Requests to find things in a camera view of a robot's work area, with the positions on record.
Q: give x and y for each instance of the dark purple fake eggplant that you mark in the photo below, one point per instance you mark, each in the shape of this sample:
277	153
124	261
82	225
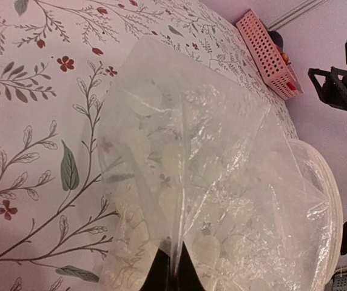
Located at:
277	40

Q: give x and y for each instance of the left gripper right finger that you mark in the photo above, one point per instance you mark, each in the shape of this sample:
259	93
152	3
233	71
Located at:
187	278

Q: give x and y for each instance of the floral table mat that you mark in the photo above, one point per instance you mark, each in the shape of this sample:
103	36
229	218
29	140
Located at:
56	60

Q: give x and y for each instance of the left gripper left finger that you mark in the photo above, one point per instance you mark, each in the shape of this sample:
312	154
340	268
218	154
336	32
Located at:
158	278

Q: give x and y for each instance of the red orange fake mango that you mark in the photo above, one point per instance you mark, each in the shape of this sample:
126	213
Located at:
292	86

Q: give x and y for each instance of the clear zip top bag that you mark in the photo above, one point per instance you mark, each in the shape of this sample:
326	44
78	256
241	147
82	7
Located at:
189	156

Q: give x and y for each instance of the pink plastic basket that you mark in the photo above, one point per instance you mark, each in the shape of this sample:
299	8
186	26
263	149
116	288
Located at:
273	70

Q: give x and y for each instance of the right aluminium frame post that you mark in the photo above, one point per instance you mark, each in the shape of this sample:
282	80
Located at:
295	13

